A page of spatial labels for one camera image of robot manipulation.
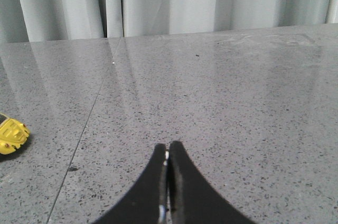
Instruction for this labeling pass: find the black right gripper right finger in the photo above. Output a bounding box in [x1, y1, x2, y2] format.
[169, 141, 254, 223]

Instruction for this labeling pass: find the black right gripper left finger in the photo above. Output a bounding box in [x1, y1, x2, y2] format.
[95, 144, 168, 223]

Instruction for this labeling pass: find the yellow toy beetle car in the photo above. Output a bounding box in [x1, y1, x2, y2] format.
[0, 114, 30, 155]

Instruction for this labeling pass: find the grey pleated curtain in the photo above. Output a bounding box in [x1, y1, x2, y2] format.
[1, 0, 337, 43]

